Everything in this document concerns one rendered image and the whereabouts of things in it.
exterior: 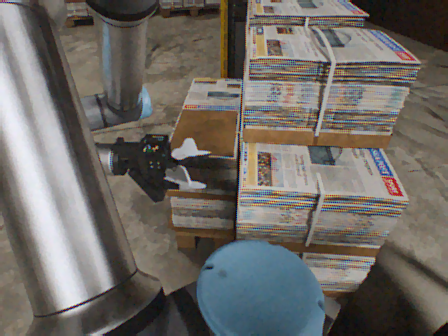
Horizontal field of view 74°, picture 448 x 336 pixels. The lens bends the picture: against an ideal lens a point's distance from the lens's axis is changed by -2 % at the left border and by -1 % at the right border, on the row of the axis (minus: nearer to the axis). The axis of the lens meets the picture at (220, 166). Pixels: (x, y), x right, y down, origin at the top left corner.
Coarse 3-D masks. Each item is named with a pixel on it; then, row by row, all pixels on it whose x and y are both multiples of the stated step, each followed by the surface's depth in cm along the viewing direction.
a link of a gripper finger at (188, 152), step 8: (184, 144) 69; (192, 144) 70; (176, 152) 70; (184, 152) 70; (192, 152) 71; (200, 152) 72; (208, 152) 72; (176, 160) 70; (184, 160) 70; (192, 160) 71
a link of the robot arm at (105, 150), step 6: (102, 144) 66; (108, 144) 66; (102, 150) 65; (108, 150) 65; (102, 156) 64; (108, 156) 64; (102, 162) 64; (108, 162) 64; (108, 168) 65; (108, 174) 66; (114, 174) 67
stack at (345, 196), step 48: (240, 144) 95; (288, 144) 81; (240, 192) 69; (288, 192) 67; (336, 192) 67; (384, 192) 67; (288, 240) 78; (336, 240) 76; (384, 240) 74; (336, 288) 91
